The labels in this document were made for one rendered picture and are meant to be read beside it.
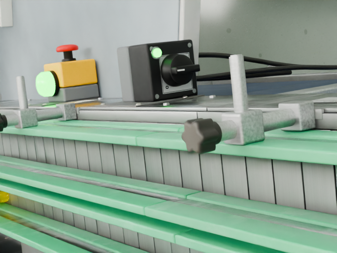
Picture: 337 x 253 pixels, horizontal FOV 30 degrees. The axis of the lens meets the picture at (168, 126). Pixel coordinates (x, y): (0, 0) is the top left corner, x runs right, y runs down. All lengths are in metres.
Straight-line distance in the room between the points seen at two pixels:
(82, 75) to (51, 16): 0.21
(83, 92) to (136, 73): 0.26
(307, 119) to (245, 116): 0.07
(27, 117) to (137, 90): 0.16
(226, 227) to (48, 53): 0.82
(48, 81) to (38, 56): 0.26
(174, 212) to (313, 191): 0.14
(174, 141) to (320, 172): 0.14
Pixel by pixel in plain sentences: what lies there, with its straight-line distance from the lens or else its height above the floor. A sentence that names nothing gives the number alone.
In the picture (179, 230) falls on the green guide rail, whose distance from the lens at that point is 0.64.
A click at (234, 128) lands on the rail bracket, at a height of 0.97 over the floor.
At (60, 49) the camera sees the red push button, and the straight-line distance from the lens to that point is 1.13.
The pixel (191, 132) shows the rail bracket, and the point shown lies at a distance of 0.49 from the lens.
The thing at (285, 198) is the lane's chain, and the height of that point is 0.88.
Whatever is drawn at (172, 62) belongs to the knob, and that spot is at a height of 0.81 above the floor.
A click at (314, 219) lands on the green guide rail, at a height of 0.91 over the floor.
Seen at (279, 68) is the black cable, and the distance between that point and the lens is 1.07.
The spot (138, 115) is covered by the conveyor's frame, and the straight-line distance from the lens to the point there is 0.80.
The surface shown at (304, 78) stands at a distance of 1.43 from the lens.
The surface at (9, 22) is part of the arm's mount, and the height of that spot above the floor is 0.76.
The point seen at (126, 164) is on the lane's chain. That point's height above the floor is 0.88.
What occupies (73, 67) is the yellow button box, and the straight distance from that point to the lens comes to 1.11.
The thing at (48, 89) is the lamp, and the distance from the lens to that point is 1.10.
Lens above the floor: 1.30
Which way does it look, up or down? 35 degrees down
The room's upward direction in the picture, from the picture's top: 101 degrees counter-clockwise
